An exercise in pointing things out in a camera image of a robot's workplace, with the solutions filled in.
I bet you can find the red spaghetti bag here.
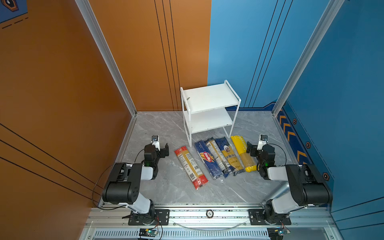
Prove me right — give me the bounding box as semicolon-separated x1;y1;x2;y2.
174;146;209;190

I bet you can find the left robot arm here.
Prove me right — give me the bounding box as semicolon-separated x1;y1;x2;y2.
102;144;169;220

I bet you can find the aluminium front rail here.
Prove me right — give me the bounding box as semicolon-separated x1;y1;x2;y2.
80;204;343;240

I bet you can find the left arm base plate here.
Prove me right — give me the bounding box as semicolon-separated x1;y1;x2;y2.
128;209;170;226

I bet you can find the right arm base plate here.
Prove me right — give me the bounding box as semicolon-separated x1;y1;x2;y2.
248;209;292;226

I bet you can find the circuit board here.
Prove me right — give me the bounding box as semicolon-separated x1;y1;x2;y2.
267;228;289;240
139;229;159;240

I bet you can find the white two-tier shelf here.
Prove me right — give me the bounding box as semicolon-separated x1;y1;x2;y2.
180;80;242;147

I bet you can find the blue yellow spaghetti bag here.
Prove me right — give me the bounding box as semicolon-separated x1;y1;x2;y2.
215;137;245;176

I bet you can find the round rail knob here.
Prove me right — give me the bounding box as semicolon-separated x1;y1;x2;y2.
206;210;214;219

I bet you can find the blue Barilla spaghetti bag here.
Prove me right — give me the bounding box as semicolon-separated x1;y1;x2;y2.
194;141;223;180

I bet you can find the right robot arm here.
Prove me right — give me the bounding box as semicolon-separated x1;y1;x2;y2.
247;141;333;218

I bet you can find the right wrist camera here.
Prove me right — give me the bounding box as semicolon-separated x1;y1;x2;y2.
257;135;268;150

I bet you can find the left circuit board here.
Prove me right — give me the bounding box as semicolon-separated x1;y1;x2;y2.
139;229;159;240

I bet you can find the right circuit board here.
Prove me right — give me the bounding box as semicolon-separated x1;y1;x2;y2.
267;228;289;240

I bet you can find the clear white-label spaghetti bag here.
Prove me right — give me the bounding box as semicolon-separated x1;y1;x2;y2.
205;138;233;178

